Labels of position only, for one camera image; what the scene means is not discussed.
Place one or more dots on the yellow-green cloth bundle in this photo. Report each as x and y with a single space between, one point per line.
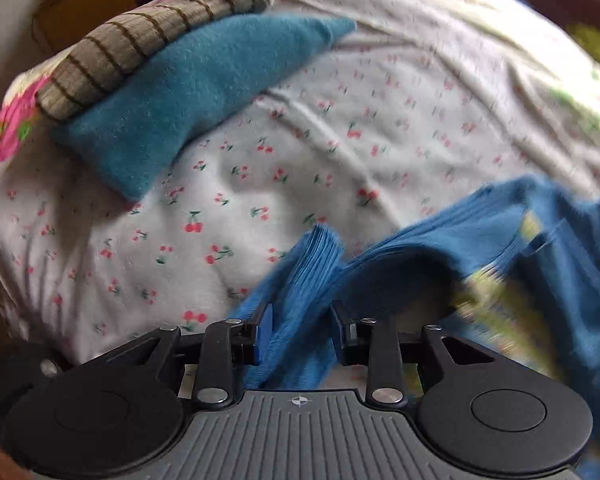
597 47

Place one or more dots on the teal folded cloth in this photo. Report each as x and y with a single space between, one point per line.
190 95

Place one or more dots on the beige striped folded garment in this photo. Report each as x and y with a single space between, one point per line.
130 40

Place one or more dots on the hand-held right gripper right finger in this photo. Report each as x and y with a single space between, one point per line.
338 331

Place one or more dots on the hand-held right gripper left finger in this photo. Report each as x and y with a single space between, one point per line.
265 329

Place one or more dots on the white cherry print sheet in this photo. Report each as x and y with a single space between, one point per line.
330 150

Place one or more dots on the blue knit sweater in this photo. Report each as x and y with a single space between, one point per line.
430 247

